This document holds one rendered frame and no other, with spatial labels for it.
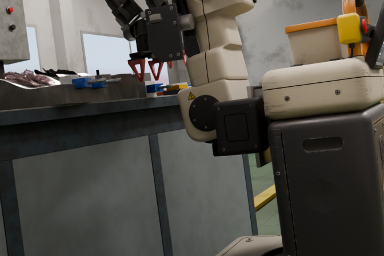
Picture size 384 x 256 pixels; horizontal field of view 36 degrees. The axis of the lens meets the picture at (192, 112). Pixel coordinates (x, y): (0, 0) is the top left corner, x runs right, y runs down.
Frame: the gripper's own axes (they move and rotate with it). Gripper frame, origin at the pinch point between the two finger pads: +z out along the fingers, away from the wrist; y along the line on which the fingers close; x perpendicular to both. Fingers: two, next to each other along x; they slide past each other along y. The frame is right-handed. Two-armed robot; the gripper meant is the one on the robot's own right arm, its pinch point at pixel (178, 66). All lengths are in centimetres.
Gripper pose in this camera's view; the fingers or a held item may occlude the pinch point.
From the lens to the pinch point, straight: 243.6
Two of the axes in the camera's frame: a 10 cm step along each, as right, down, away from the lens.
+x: 5.7, -0.6, -8.2
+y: -8.1, 1.1, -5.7
